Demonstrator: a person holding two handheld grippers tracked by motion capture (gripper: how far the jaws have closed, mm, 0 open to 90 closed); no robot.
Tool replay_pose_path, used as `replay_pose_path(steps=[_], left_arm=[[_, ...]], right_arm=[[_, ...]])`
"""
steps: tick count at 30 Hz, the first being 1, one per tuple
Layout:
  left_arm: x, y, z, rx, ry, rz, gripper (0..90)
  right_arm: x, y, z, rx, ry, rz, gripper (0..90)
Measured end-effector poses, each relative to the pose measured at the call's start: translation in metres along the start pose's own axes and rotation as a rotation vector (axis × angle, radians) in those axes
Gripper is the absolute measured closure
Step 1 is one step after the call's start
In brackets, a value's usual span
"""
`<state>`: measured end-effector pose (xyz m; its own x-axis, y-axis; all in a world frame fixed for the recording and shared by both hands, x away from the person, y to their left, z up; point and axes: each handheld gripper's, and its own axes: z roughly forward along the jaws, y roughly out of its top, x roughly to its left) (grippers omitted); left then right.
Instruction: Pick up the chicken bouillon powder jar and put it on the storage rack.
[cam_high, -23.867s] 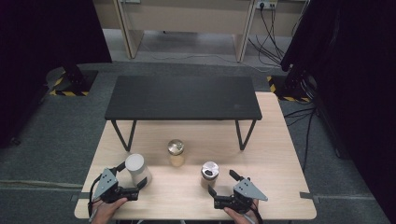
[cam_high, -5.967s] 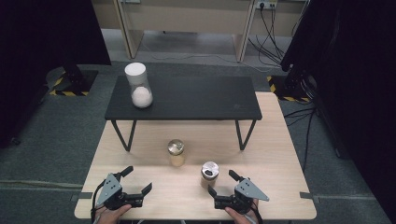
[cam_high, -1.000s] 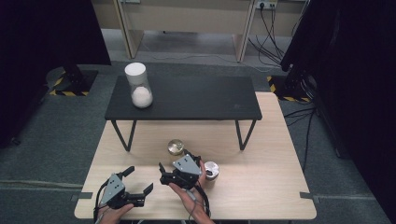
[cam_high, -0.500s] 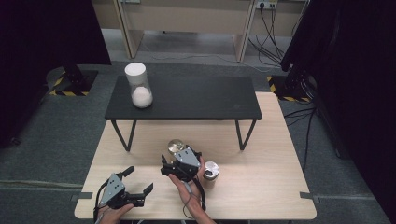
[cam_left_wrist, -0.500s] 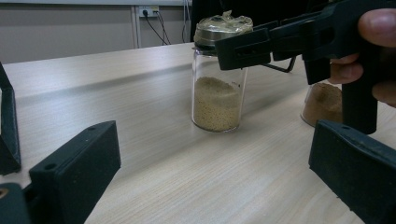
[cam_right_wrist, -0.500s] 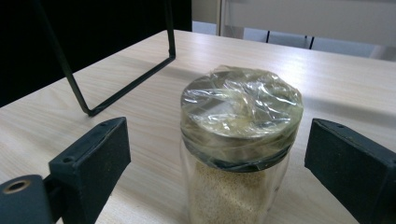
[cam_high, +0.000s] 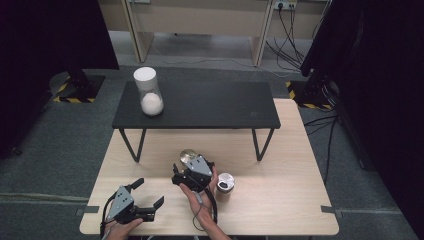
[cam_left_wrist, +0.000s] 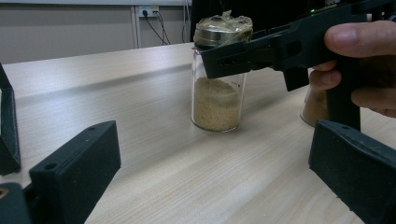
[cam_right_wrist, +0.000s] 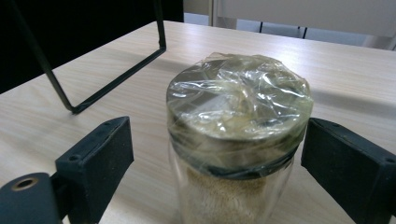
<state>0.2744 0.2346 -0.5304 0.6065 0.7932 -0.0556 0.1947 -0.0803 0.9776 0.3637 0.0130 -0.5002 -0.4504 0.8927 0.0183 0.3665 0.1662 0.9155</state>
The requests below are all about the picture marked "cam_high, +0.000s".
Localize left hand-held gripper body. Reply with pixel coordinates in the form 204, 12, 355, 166
107, 185, 156, 225

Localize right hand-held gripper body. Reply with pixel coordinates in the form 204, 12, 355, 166
171, 154, 215, 194

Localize gold-lid jar of yellow powder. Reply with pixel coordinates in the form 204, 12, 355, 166
179, 148, 201, 166

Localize silver-lid jar of dark spice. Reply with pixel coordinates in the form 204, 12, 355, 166
215, 172, 236, 203

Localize black metal shelf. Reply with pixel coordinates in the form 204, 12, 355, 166
111, 80, 282, 163

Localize white-lid jar of white powder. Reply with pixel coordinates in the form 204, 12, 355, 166
133, 66, 165, 117

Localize person's left hand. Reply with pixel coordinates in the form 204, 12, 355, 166
104, 217, 144, 240

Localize person's right hand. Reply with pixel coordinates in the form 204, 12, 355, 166
178, 165, 220, 215

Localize grey floor tape piece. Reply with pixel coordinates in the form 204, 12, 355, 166
75, 205, 100, 217
320, 205, 344, 219

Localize black stand base striped tape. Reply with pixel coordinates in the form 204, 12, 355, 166
285, 79, 335, 110
52, 68, 106, 104

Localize beige wooden desk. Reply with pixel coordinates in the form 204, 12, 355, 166
98, 0, 331, 68

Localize black curtain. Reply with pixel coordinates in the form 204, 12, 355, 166
0, 0, 120, 160
299, 0, 424, 240

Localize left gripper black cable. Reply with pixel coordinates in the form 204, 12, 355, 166
99, 194, 117, 239

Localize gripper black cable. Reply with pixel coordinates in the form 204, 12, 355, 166
99, 194, 117, 239
199, 187, 220, 225

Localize thin grey cable with plug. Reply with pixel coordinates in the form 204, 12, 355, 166
192, 191, 208, 233

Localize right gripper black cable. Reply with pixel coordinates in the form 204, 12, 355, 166
199, 187, 220, 225

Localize black floor cables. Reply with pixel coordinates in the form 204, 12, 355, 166
303, 113, 340, 186

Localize bundle of black cables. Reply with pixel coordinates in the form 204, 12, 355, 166
264, 3, 306, 73

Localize white wall socket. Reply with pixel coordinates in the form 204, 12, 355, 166
273, 0, 298, 10

